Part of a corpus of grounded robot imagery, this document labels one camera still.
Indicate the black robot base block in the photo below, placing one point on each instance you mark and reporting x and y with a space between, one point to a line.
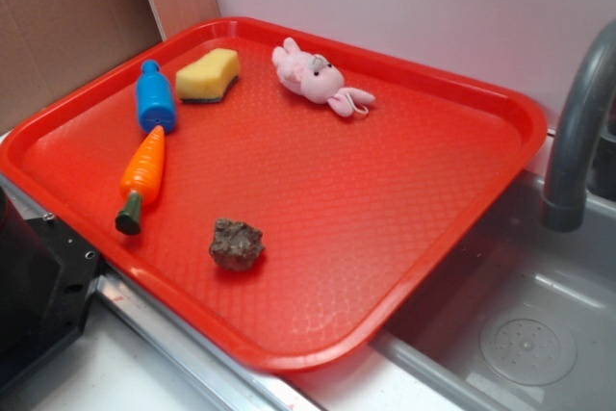
48 275

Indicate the pink plush bunny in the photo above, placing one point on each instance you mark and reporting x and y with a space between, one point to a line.
315 78

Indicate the red plastic tray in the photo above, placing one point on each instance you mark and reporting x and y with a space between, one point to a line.
355 211

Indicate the brown rock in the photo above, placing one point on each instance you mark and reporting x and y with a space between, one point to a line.
236 245

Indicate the yellow sponge with green pad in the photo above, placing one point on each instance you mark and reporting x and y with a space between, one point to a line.
209 78

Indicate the orange toy carrot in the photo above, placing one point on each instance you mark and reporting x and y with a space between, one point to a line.
141 181

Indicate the blue toy bottle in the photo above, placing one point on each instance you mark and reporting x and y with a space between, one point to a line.
155 100

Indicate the grey toy sink basin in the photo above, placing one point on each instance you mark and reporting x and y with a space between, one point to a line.
516 317

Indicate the grey toy faucet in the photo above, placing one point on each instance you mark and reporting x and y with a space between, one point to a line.
582 158

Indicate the brown cardboard panel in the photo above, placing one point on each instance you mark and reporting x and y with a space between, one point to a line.
50 48

